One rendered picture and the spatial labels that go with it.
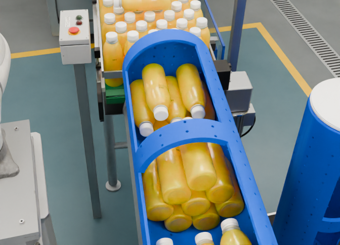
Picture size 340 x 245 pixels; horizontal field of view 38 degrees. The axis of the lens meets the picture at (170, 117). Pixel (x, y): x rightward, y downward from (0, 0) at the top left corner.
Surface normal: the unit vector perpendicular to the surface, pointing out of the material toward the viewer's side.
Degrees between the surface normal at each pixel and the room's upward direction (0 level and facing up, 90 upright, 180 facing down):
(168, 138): 26
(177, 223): 89
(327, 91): 0
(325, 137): 90
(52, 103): 0
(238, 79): 0
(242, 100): 90
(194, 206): 91
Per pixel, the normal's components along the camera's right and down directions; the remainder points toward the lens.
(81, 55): 0.14, 0.67
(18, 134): 0.03, -0.74
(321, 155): -0.69, 0.47
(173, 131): -0.30, -0.68
